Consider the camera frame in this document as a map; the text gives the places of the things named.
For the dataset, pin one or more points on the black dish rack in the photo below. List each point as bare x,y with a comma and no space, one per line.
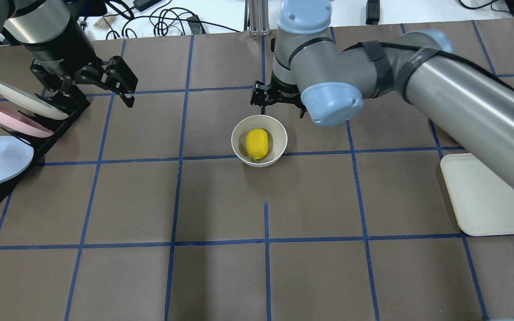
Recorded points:
29,137

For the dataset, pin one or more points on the cream plate in rack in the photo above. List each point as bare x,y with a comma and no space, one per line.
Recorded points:
31,103

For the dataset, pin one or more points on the yellow lemon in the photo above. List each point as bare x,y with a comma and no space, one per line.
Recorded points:
257,143

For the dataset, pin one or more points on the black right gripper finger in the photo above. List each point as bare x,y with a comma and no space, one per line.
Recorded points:
302,108
260,96

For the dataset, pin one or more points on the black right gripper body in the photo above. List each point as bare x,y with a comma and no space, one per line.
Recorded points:
269,94

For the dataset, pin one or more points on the pink plate in rack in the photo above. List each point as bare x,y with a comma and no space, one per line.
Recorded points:
17,121

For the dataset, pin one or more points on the beige ceramic bowl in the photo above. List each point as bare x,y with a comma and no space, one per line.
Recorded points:
277,136

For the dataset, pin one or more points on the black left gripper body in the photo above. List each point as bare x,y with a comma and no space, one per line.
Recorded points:
59,50

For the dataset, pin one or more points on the black power adapter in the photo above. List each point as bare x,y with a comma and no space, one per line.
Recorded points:
373,12

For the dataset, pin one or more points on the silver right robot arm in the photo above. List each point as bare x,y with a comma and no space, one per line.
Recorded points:
465,100

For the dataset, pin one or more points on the aluminium frame post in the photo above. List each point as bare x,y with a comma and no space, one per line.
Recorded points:
256,20

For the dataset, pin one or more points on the cream rectangular tray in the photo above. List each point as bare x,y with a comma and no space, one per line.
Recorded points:
483,203

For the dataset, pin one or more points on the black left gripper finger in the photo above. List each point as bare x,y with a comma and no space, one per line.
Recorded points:
66,96
115,76

